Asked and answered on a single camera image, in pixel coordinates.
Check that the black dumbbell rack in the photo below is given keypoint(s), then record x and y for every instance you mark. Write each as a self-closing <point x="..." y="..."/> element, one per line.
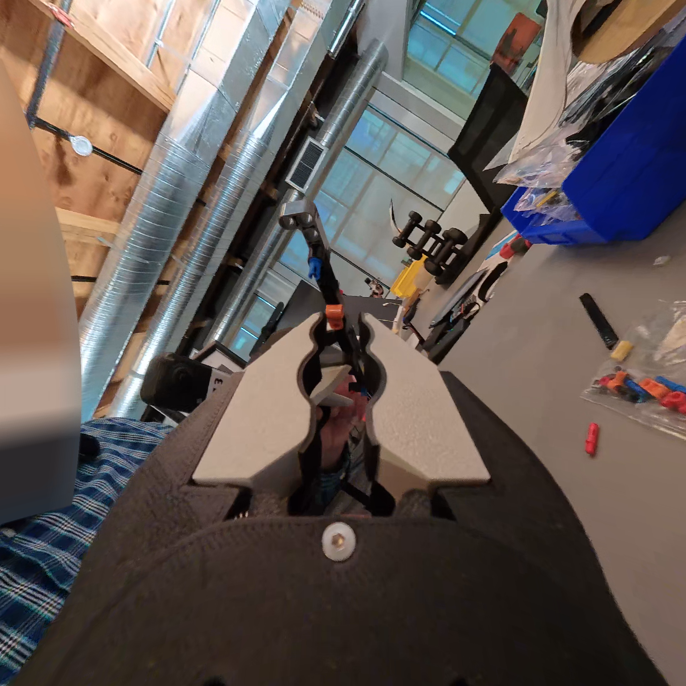
<point x="429" y="246"/>

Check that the clear bag small lego parts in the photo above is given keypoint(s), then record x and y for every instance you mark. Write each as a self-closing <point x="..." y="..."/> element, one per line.
<point x="643" y="375"/>

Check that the short yellow lego piece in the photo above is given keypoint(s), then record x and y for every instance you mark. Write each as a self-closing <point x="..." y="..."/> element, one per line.
<point x="621" y="350"/>

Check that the spiral silver duct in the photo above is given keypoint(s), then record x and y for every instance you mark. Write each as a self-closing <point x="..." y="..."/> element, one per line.
<point x="343" y="118"/>

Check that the black monitor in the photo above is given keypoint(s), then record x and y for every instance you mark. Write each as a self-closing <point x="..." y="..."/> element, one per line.
<point x="487" y="139"/>

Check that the dark grey lego L-beam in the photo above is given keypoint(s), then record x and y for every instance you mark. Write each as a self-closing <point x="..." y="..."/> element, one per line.
<point x="297" y="214"/>

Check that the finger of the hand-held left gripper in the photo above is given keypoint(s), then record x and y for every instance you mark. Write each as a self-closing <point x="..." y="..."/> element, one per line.
<point x="329" y="383"/>
<point x="337" y="402"/>

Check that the red black hand tool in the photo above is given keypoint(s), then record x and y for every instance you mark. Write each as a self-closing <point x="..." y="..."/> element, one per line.
<point x="516" y="246"/>

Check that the person's torso plaid shirt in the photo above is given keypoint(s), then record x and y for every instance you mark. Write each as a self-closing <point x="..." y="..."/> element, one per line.
<point x="48" y="562"/>

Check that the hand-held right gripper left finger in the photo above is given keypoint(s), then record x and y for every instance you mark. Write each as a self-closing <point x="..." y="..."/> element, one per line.
<point x="252" y="429"/>

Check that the orange wall poster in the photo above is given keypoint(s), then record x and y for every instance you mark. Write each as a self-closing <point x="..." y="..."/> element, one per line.
<point x="514" y="43"/>

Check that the yellow plastic bin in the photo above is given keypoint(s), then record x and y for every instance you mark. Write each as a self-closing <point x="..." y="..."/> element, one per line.
<point x="410" y="278"/>

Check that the person's left hand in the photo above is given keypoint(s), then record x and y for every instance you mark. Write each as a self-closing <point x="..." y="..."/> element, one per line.
<point x="335" y="434"/>

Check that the round ceiling sensor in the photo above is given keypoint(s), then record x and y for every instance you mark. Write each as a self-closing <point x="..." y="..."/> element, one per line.
<point x="81" y="146"/>

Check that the blue plastic storage bin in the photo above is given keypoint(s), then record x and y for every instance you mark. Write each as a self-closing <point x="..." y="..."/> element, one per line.
<point x="632" y="177"/>

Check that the white instruction booklet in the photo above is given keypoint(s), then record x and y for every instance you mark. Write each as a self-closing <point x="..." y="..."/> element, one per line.
<point x="546" y="80"/>

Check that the insulated silver duct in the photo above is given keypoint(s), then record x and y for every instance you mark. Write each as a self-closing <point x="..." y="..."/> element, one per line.
<point x="177" y="161"/>

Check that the bundle of clear lego bags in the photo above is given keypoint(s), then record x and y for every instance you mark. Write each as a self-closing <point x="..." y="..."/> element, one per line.
<point x="536" y="171"/>

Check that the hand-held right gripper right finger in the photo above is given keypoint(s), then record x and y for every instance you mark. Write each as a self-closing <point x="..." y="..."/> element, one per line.
<point x="434" y="429"/>

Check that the red lego pin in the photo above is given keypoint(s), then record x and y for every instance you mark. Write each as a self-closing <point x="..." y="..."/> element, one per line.
<point x="591" y="439"/>

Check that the white air vent grille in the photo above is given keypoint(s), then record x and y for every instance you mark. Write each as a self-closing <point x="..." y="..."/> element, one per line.
<point x="305" y="163"/>

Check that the long black lego beam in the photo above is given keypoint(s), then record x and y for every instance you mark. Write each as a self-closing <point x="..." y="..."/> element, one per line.
<point x="599" y="321"/>

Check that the orange lego connector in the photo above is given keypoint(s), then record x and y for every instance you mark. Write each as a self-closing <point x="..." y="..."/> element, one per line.
<point x="334" y="311"/>

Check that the black lego technic assembly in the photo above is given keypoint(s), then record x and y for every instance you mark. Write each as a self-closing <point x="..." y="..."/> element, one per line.
<point x="327" y="278"/>

